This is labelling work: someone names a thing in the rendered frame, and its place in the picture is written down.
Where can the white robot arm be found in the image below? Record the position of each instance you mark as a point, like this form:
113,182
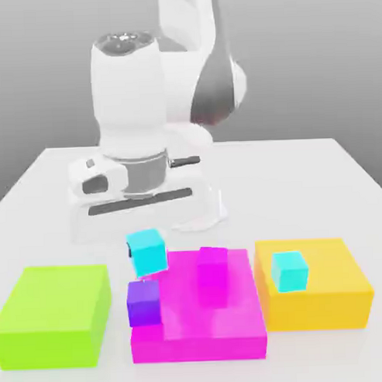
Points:
128,97

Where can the large orange box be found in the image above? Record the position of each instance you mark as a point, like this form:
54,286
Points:
334,300

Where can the large magenta box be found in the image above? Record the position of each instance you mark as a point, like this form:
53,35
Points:
196,333

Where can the small purple cube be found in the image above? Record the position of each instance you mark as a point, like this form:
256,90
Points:
143,304

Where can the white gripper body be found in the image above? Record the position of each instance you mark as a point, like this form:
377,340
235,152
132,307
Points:
117,221

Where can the small magenta cube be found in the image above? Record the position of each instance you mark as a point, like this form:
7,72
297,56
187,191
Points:
212,277

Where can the large green box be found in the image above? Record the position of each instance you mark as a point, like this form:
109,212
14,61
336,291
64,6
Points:
49,313

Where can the small cyan cube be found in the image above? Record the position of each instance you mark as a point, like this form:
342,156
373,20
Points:
148,254
290,272

